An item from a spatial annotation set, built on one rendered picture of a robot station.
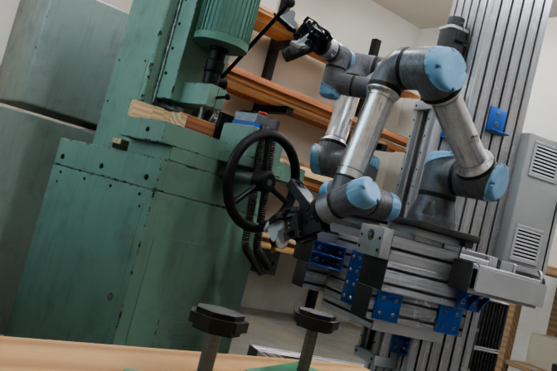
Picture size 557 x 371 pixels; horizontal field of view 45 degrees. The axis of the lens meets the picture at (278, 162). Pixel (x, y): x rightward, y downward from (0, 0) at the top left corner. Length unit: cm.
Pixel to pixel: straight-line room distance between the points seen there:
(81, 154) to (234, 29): 62
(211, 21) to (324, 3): 348
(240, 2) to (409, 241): 89
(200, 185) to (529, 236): 118
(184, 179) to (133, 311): 39
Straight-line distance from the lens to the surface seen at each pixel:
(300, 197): 173
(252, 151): 194
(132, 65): 232
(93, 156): 215
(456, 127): 190
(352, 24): 574
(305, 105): 477
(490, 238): 246
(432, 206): 209
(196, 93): 213
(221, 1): 213
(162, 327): 199
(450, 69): 179
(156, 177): 186
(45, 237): 228
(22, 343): 77
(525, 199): 249
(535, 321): 502
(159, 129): 187
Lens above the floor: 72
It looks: 5 degrees up
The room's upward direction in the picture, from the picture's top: 15 degrees clockwise
